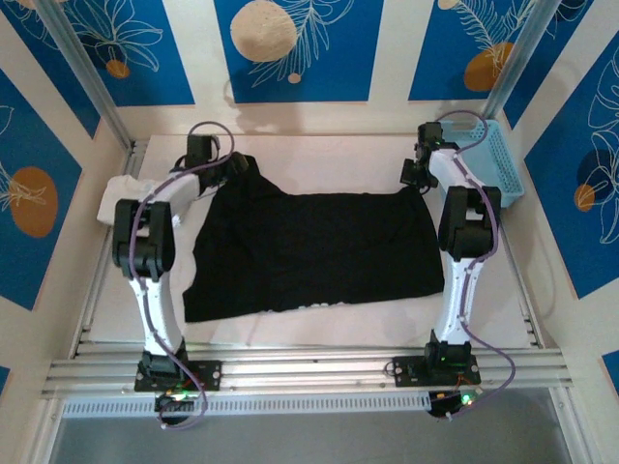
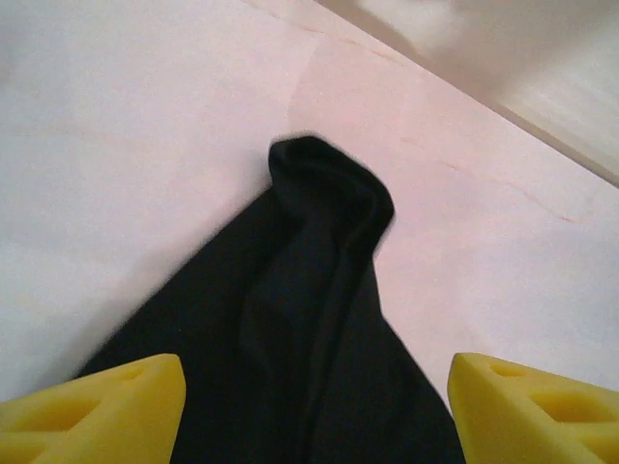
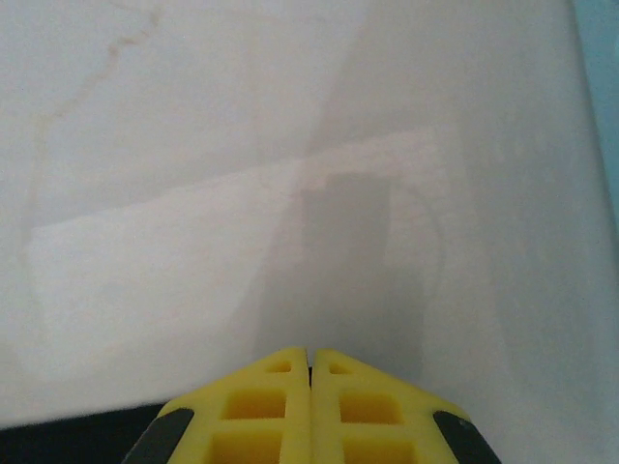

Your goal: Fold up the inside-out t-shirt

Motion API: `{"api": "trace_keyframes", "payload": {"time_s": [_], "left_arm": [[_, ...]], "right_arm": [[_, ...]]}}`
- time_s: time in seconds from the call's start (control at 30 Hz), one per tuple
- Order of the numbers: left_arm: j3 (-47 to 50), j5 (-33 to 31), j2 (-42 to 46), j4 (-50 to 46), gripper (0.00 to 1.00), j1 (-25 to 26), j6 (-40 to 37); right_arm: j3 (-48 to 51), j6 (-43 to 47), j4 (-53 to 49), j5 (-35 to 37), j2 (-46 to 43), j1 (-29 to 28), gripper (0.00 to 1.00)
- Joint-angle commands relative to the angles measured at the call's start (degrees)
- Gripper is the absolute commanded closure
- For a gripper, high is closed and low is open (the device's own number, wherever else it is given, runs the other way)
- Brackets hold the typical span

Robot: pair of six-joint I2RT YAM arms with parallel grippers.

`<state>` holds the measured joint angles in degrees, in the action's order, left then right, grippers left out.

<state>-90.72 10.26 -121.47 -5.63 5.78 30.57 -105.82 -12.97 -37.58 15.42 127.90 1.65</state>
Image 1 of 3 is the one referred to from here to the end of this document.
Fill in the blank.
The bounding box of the black printed t-shirt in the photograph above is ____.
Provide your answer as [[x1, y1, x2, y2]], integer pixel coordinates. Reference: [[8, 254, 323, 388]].
[[182, 153, 446, 324]]

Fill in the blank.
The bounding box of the folded white t-shirt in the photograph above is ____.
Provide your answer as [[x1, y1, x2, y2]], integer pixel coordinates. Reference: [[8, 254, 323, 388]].
[[96, 174, 183, 228]]

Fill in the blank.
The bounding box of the white table cover sheet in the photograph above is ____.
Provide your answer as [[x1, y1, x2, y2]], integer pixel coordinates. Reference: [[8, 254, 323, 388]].
[[76, 133, 541, 350]]

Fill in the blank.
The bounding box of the light blue plastic basket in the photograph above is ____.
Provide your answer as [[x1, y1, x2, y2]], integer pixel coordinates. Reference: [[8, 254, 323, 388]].
[[442, 118, 527, 210]]

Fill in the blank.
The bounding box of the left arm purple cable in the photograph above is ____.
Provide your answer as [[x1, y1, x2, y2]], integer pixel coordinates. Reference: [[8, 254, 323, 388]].
[[129, 120, 237, 430]]

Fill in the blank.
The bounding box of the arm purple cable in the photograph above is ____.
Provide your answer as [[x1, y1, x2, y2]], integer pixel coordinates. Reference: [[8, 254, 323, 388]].
[[129, 120, 237, 430], [434, 109, 516, 421]]

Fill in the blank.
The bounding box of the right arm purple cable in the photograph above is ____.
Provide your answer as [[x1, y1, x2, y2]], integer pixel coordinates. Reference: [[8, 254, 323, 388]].
[[434, 109, 516, 421]]

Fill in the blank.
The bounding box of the right aluminium frame post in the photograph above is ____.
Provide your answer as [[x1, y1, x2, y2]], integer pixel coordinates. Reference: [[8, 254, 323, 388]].
[[483, 0, 557, 117]]

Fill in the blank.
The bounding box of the aluminium frame post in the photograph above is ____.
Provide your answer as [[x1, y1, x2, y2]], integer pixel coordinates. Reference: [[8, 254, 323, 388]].
[[34, 0, 136, 152], [483, 0, 557, 117]]

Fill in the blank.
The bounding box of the left aluminium frame post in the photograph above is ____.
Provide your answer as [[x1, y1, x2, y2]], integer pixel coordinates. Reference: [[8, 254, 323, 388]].
[[34, 0, 136, 152]]

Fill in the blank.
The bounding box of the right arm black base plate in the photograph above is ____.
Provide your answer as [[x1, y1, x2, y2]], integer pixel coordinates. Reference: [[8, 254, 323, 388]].
[[392, 355, 483, 388]]

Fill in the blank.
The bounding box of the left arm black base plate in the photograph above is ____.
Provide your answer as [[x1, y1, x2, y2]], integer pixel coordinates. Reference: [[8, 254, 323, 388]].
[[133, 360, 223, 392]]

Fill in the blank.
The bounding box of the wide aluminium frame rail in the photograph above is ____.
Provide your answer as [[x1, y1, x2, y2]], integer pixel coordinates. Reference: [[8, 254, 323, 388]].
[[41, 345, 576, 400]]

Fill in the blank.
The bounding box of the white slotted cable duct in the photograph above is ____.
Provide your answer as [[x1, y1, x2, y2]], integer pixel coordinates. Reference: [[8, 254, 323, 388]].
[[61, 391, 436, 420]]

